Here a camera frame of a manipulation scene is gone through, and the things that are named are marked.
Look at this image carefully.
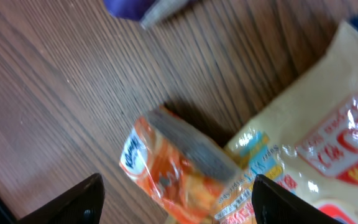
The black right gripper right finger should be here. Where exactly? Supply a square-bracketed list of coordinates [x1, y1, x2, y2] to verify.
[251, 174, 341, 224]

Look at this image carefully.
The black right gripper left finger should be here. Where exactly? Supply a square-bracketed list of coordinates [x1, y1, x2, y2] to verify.
[17, 173, 105, 224]

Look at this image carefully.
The yellow blue snack bag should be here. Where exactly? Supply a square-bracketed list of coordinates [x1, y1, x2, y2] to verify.
[211, 16, 358, 223]

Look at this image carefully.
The orange red wipes pack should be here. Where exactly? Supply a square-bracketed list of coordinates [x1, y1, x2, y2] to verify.
[119, 107, 240, 223]

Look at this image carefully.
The pink purple sanitary pad pack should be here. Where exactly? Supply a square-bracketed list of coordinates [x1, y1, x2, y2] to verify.
[103, 0, 196, 29]

